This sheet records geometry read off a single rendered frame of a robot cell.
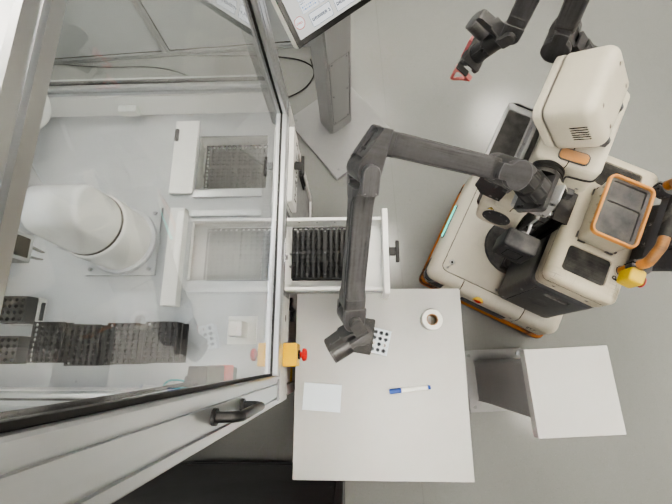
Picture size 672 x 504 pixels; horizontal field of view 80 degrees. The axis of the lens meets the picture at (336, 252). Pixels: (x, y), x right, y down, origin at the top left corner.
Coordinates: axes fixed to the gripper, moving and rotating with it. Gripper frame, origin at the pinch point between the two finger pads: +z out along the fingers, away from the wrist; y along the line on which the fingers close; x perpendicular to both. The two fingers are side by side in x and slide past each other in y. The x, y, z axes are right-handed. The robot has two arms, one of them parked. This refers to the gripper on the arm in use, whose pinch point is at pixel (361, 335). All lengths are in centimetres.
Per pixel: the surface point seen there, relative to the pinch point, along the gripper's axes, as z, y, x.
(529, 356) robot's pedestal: 16, -3, 57
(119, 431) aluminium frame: -89, 14, -21
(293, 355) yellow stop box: -0.6, 9.3, -20.0
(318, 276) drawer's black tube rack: 1.6, -16.6, -16.9
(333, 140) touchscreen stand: 91, -112, -34
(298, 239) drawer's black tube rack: 1.9, -28.0, -25.8
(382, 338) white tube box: 11.6, -0.5, 6.9
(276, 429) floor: 89, 51, -36
